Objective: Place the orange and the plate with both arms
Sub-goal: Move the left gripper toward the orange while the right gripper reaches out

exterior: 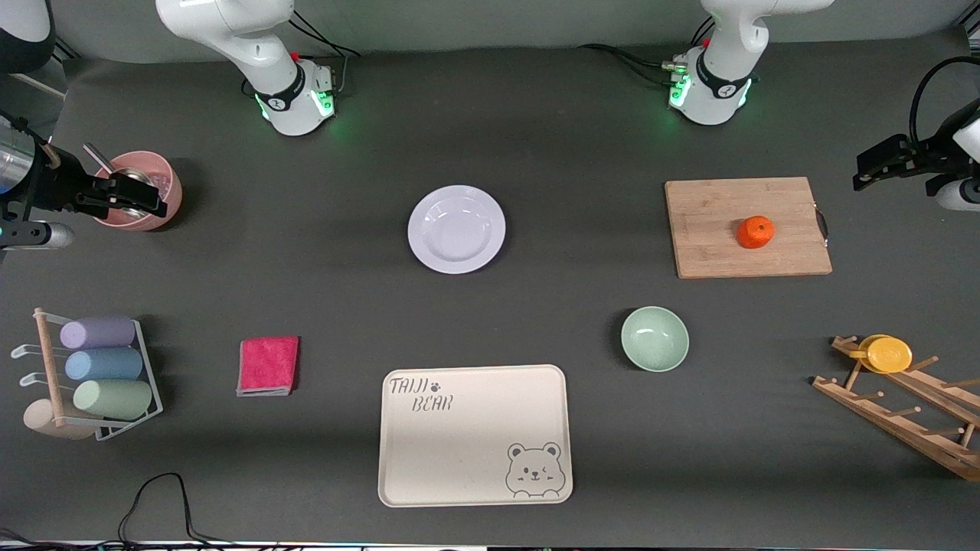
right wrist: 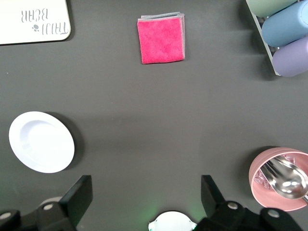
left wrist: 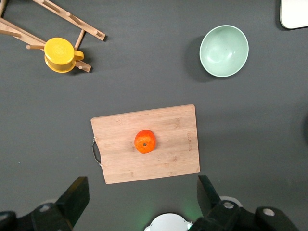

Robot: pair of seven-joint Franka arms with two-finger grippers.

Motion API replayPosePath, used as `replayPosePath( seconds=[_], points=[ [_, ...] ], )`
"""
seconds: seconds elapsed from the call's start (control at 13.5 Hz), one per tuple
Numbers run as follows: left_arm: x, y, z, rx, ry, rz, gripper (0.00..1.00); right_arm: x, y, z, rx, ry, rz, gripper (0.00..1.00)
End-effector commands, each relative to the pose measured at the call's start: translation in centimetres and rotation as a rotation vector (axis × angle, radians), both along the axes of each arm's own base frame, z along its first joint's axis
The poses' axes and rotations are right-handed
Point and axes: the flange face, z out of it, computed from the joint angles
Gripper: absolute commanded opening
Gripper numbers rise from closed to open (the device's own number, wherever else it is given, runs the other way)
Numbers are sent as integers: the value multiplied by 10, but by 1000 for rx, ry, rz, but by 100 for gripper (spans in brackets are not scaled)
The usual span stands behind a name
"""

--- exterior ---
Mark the beige cup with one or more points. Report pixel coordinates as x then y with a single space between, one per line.
42 421

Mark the yellow mug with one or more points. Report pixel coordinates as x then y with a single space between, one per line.
888 354

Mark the pink folded cloth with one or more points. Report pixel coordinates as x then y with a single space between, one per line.
268 366

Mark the pink bowl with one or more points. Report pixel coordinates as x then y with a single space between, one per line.
172 191

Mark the metal scoop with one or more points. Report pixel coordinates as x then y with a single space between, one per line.
138 177

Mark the white round plate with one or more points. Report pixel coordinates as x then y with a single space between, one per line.
456 229

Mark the green cup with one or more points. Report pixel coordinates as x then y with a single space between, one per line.
113 399

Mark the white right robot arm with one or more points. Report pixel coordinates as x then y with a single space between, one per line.
260 46

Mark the cream bear print tray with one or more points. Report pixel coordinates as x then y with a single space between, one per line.
459 451

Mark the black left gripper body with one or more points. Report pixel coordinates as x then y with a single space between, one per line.
921 157

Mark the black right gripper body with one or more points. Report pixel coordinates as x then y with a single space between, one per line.
52 184

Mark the blue cup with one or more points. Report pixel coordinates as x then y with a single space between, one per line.
103 364

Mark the wooden mug rack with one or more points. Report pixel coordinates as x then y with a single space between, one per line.
888 417

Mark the bamboo cutting board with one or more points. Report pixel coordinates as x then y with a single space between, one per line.
712 229

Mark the mint green bowl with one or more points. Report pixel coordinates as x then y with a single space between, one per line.
654 339

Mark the orange fruit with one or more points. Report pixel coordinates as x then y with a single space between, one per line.
756 233

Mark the purple cup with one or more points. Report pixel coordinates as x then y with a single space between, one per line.
98 333

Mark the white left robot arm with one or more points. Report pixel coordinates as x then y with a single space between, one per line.
723 69

